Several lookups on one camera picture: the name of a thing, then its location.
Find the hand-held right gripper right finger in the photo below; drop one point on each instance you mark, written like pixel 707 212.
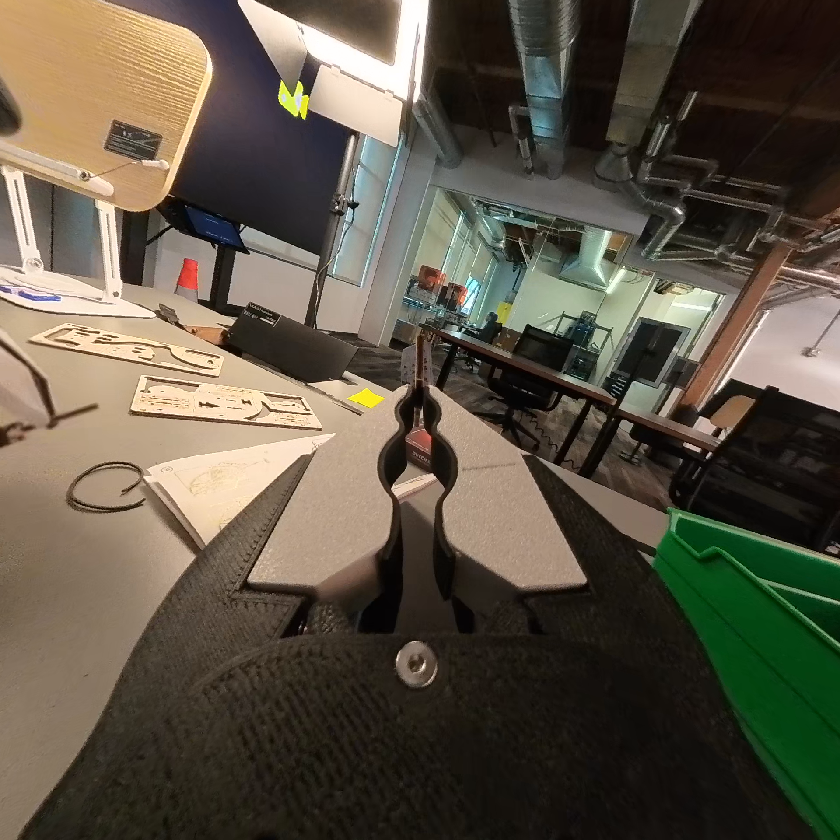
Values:
pixel 505 525

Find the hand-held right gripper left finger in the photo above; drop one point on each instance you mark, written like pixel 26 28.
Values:
pixel 334 512

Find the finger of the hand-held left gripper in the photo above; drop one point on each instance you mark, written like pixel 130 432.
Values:
pixel 19 394

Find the red model kit box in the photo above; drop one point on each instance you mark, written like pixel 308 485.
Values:
pixel 417 453

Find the wooden model parts sheet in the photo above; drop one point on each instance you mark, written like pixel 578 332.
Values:
pixel 164 358
pixel 170 394

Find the blue flat object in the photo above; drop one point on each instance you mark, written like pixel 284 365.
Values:
pixel 29 294

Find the yellow sticky note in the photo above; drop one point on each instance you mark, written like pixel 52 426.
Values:
pixel 365 397

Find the black rubber band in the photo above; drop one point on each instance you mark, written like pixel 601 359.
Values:
pixel 73 502

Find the paper instruction sheet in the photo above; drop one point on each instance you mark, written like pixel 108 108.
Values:
pixel 216 485

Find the long brown office table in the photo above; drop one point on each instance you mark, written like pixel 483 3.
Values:
pixel 577 384

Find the black cardboard box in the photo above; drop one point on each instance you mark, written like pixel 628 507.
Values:
pixel 289 341

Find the black office chair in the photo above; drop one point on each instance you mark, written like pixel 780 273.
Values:
pixel 541 351

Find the orange traffic cone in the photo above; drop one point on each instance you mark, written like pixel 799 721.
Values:
pixel 187 282

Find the orange 3d printers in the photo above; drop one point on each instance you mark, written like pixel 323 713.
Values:
pixel 433 285

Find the small tablet screen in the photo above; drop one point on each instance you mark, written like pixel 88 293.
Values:
pixel 210 226

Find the green plastic bin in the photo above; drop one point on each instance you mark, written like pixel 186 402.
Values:
pixel 754 643

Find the black mesh chair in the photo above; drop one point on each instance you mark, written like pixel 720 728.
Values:
pixel 774 459

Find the wooden board white stand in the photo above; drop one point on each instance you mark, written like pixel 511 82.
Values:
pixel 98 85

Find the dark blue display panel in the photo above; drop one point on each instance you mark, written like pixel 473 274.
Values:
pixel 262 164

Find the yellow sticker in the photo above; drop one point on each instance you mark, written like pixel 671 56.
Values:
pixel 292 98

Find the metal air duct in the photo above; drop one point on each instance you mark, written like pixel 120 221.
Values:
pixel 548 65

